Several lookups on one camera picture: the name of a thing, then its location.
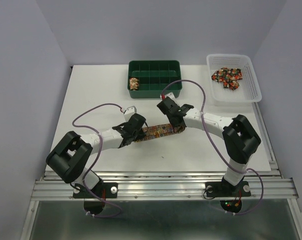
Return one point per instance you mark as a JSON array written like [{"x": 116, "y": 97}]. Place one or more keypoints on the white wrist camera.
[
  {"x": 169, "y": 95},
  {"x": 128, "y": 112}
]

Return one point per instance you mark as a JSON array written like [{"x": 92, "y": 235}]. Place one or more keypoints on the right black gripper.
[{"x": 178, "y": 105}]

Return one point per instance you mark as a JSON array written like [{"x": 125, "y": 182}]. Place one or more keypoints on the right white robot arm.
[{"x": 240, "y": 138}]

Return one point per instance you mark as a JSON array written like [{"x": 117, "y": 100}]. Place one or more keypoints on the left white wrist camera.
[{"x": 128, "y": 112}]

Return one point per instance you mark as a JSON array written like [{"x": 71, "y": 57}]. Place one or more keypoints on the white plastic basket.
[{"x": 248, "y": 92}]

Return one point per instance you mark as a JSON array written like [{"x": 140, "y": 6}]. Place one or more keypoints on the aluminium frame rail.
[{"x": 168, "y": 205}]

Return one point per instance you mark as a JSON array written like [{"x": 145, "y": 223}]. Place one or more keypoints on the colourful squares patterned tie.
[{"x": 159, "y": 131}]

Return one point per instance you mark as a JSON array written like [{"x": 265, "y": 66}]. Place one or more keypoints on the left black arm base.
[{"x": 103, "y": 190}]

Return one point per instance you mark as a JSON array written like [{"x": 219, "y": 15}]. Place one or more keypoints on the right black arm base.
[{"x": 220, "y": 189}]

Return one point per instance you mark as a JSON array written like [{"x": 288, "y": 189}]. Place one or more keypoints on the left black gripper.
[{"x": 141, "y": 134}]

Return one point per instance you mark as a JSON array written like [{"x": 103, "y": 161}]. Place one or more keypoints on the dark floral tie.
[{"x": 228, "y": 77}]

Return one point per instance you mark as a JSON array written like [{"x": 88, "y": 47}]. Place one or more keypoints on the green divided organizer tray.
[{"x": 153, "y": 76}]

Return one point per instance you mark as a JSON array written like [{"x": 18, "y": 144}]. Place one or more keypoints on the rolled patterned tie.
[{"x": 134, "y": 84}]

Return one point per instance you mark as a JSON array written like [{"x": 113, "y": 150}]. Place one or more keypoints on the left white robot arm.
[{"x": 69, "y": 157}]

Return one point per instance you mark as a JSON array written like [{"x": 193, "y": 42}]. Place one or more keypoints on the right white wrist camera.
[{"x": 169, "y": 95}]

